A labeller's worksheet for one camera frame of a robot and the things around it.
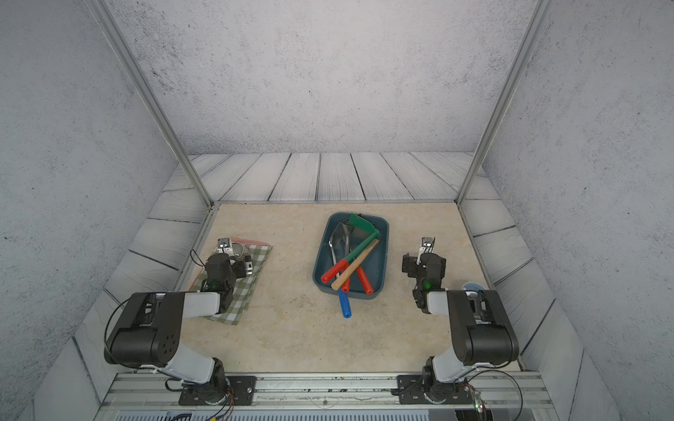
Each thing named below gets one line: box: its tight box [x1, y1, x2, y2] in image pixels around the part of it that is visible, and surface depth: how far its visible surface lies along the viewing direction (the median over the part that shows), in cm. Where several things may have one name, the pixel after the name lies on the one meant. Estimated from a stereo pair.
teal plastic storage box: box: [312, 212, 390, 300], surface depth 103 cm
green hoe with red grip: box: [321, 213, 381, 284], surface depth 104 cm
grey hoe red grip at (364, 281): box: [356, 265, 374, 296], surface depth 88 cm
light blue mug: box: [460, 281, 487, 291], surface depth 89 cm
